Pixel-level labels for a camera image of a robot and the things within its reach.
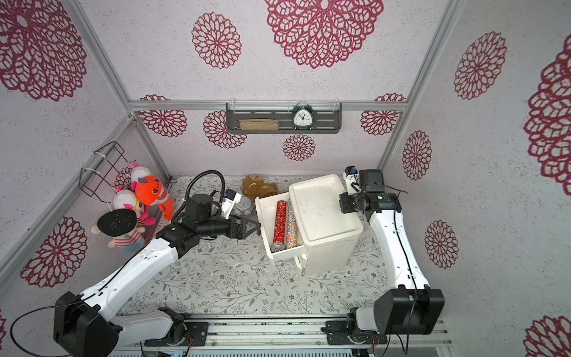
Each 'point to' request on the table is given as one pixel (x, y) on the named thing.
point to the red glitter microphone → (279, 239)
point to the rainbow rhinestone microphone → (291, 235)
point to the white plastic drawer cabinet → (330, 228)
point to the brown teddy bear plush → (254, 186)
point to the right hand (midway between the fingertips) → (347, 195)
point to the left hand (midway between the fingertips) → (253, 225)
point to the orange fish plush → (153, 193)
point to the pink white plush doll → (128, 199)
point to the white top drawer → (266, 206)
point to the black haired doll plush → (121, 225)
